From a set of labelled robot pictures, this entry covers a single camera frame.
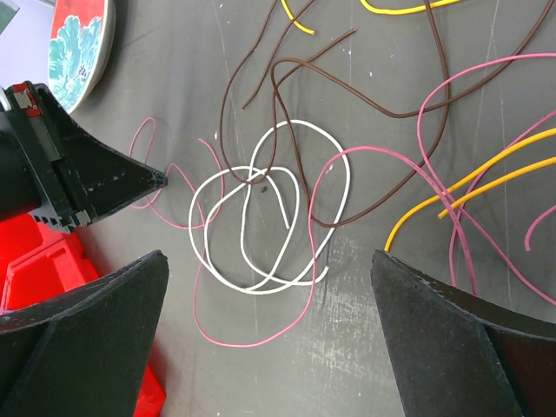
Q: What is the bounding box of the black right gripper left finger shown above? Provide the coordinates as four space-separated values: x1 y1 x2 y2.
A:
1 250 169 416

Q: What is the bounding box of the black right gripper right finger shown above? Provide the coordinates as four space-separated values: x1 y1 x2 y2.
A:
371 250 555 416

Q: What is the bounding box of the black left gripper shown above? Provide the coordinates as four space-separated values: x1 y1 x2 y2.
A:
1 81 168 233

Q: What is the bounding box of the pink cable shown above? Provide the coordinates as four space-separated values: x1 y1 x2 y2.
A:
129 51 556 348

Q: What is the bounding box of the red compartment tray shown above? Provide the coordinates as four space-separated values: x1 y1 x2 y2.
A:
1 214 166 416

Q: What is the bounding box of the red floral plate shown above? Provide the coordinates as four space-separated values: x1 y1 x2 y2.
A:
48 0 116 114

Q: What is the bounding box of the white cable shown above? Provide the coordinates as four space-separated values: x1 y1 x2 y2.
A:
189 119 352 296

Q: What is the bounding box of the yellow cable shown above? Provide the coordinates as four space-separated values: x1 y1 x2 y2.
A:
280 0 556 253

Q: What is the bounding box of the brown cable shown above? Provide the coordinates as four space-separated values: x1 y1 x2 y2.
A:
220 0 556 229

